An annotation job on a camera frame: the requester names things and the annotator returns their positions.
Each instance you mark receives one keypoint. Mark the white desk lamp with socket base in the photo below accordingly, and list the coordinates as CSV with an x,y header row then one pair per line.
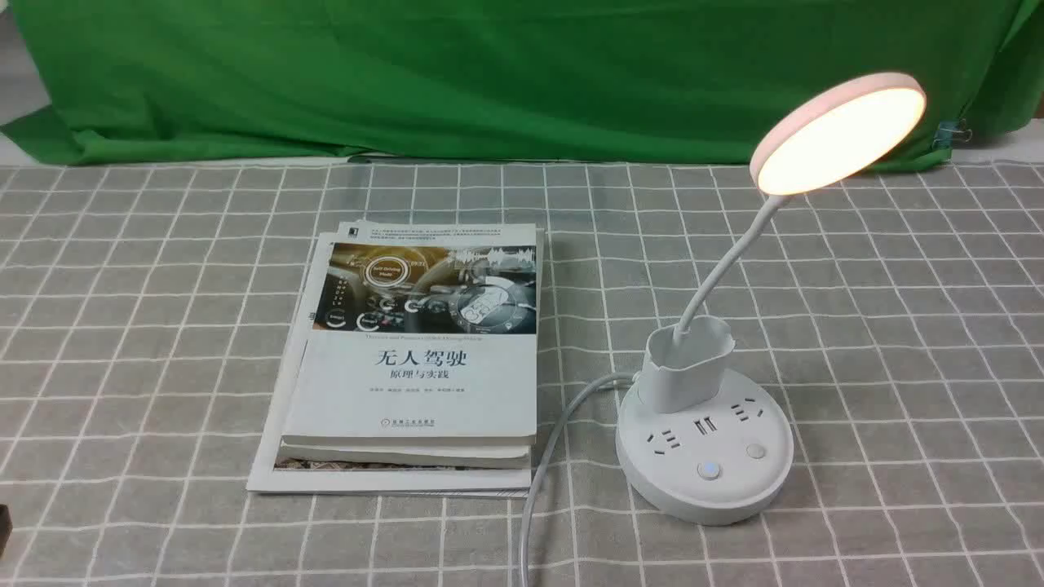
x,y
698,440

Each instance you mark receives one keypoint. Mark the green backdrop cloth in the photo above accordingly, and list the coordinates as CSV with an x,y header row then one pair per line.
x,y
608,81

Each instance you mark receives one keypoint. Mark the blue binder clip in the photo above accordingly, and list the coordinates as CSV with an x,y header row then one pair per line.
x,y
952,133

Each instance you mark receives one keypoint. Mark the thin white magazine underneath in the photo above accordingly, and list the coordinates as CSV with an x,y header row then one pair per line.
x,y
281,456

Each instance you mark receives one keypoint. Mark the autonomous driving textbook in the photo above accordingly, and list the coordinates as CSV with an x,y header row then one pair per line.
x,y
420,359

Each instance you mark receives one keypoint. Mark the dark object at left edge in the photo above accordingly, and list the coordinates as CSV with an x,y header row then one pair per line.
x,y
6,528

